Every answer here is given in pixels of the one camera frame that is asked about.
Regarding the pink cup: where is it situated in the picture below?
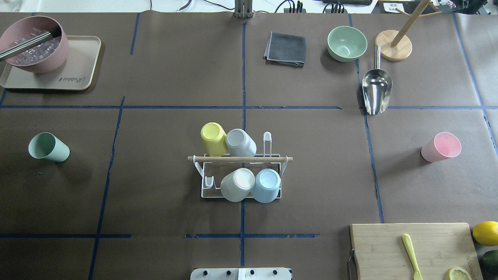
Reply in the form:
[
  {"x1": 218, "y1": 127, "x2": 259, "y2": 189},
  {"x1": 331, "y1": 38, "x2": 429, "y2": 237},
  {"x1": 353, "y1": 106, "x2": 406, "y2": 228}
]
[{"x1": 421, "y1": 132, "x2": 462, "y2": 163}]

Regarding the mint green cup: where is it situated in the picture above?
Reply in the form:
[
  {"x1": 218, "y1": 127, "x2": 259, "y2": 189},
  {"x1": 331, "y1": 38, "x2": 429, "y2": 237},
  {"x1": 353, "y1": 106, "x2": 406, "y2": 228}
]
[{"x1": 28, "y1": 132, "x2": 70, "y2": 163}]

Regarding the grey cup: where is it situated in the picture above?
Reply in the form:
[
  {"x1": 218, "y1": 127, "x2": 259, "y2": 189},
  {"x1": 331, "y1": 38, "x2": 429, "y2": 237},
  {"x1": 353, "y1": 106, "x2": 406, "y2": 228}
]
[{"x1": 225, "y1": 129, "x2": 257, "y2": 157}]

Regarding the yellow cup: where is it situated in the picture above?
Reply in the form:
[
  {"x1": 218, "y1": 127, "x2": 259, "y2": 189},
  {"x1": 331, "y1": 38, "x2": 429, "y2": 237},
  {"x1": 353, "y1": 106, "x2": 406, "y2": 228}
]
[{"x1": 200, "y1": 122, "x2": 229, "y2": 157}]

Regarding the white cup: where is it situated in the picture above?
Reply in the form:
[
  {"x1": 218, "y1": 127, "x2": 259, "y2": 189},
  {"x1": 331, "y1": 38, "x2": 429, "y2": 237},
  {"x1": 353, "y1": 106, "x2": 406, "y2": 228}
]
[{"x1": 220, "y1": 167, "x2": 256, "y2": 202}]

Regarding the light blue cup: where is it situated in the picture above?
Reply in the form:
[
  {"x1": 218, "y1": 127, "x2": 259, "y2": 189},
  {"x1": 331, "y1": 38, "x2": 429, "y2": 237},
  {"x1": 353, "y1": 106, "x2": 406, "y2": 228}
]
[{"x1": 251, "y1": 168, "x2": 281, "y2": 203}]

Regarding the grey folded cloth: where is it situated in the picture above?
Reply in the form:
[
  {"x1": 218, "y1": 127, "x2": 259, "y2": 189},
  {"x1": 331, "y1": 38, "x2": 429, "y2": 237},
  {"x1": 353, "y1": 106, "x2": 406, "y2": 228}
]
[{"x1": 263, "y1": 31, "x2": 307, "y2": 67}]

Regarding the green bowl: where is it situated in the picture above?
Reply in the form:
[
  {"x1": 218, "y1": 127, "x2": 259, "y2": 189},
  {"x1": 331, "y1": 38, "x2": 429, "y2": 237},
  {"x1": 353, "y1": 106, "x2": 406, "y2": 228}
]
[{"x1": 327, "y1": 26, "x2": 368, "y2": 62}]

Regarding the steel scoop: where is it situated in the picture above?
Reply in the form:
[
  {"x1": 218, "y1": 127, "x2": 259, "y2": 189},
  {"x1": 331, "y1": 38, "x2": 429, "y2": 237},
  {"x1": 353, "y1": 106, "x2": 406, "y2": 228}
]
[{"x1": 362, "y1": 44, "x2": 393, "y2": 115}]

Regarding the beige plastic tray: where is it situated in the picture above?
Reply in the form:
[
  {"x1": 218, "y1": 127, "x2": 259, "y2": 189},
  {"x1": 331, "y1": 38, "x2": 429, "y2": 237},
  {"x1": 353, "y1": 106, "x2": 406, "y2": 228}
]
[{"x1": 1, "y1": 36, "x2": 102, "y2": 91}]

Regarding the yellow plastic knife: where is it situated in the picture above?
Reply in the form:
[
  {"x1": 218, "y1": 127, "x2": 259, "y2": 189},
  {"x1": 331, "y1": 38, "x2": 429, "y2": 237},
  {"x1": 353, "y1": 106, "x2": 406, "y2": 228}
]
[{"x1": 402, "y1": 233, "x2": 423, "y2": 280}]

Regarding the pink bowl with ice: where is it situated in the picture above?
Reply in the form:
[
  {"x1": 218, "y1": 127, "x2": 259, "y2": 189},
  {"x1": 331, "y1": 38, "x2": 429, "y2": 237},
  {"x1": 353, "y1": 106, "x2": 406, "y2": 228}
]
[{"x1": 0, "y1": 16, "x2": 70, "y2": 73}]

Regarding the wooden cutting board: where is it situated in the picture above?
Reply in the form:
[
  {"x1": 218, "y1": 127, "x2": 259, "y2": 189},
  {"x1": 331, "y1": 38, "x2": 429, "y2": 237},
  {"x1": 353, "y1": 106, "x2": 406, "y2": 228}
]
[{"x1": 350, "y1": 223, "x2": 483, "y2": 280}]

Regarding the lemon half slice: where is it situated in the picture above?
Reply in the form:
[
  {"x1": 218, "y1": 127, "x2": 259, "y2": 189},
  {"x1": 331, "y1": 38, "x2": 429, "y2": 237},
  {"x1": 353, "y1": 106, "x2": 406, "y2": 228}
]
[{"x1": 447, "y1": 266, "x2": 472, "y2": 280}]

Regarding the whole lemon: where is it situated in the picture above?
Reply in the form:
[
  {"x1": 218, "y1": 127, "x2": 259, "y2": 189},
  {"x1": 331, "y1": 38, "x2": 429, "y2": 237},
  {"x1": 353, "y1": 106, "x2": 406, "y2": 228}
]
[{"x1": 472, "y1": 221, "x2": 498, "y2": 246}]

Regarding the green avocado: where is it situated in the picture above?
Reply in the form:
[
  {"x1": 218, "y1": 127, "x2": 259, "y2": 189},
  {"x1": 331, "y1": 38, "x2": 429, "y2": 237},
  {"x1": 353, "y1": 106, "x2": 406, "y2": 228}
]
[{"x1": 481, "y1": 250, "x2": 498, "y2": 275}]

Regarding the white wire cup rack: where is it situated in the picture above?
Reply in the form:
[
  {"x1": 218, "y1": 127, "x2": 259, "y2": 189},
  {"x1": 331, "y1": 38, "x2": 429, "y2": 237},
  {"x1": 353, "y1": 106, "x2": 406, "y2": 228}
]
[{"x1": 187, "y1": 131, "x2": 293, "y2": 199}]

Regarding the aluminium frame post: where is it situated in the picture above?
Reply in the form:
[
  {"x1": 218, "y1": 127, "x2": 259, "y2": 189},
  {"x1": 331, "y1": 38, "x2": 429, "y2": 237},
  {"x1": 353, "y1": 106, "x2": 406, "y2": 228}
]
[{"x1": 234, "y1": 0, "x2": 254, "y2": 18}]

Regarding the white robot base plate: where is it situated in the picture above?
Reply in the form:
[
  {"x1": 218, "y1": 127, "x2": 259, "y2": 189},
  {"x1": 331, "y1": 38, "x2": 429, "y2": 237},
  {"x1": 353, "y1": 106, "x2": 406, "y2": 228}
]
[{"x1": 190, "y1": 267, "x2": 293, "y2": 280}]

